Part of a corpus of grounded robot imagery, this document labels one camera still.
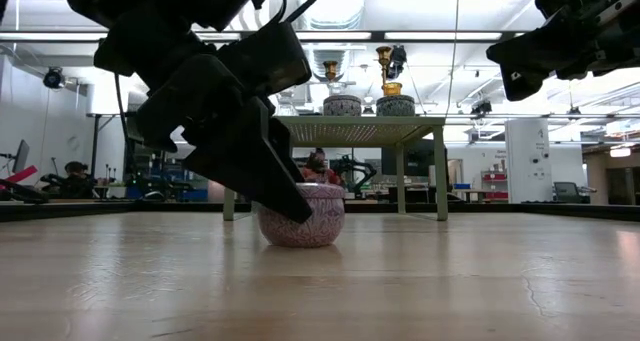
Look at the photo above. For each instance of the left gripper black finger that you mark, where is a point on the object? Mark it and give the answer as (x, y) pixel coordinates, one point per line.
(245, 161)
(285, 141)

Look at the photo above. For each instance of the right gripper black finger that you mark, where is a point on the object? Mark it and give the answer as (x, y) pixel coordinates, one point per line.
(535, 51)
(522, 83)

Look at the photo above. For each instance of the purple leaf pattern candle tin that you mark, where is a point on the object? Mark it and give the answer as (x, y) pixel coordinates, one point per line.
(342, 106)

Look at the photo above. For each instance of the short gold candlestick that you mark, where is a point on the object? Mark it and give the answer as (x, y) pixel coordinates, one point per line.
(330, 68)

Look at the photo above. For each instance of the pink patterned candle tin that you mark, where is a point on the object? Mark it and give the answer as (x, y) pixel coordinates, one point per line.
(320, 226)

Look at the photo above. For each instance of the blue leaf pattern candle tin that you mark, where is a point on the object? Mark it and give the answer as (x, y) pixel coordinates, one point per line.
(395, 106)

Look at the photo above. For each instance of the amber glass candle holder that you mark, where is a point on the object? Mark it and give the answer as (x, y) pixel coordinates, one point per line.
(392, 89)

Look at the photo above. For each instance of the black background robot arm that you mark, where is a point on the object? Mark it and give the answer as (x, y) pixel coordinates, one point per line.
(355, 168)

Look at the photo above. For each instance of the person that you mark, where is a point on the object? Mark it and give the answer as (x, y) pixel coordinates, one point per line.
(316, 166)
(77, 181)

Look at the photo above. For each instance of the white pillar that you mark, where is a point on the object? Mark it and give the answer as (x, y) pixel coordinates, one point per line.
(528, 161)

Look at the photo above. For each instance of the green perforated metal shelf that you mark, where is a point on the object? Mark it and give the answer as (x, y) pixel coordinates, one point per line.
(370, 131)

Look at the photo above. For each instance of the shelf with red bins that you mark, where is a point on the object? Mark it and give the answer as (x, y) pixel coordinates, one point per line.
(495, 177)

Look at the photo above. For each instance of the black office chair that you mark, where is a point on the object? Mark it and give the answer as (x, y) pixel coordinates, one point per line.
(567, 191)

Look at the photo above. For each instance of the black ceiling spotlight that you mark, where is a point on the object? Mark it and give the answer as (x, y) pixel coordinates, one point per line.
(53, 78)

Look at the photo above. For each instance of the black overhead beam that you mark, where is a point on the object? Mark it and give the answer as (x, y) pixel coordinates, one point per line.
(377, 35)

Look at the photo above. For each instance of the black computer monitor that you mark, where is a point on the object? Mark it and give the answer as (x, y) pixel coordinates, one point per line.
(21, 157)

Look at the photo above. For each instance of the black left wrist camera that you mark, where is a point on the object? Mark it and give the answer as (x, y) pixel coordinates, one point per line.
(270, 56)

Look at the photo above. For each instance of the lit wall lamp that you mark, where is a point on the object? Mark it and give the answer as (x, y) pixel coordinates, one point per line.
(620, 152)

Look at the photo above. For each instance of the black hanging camera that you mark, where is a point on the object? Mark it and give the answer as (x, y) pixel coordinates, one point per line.
(398, 58)

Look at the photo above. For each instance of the black wall screen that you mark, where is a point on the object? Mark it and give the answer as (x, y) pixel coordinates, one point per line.
(417, 158)

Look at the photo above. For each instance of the silver ventilation duct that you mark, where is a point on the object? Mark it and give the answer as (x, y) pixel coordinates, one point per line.
(340, 1)

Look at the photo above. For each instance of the black aluminium table frame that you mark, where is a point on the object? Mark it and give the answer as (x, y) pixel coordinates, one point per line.
(75, 211)

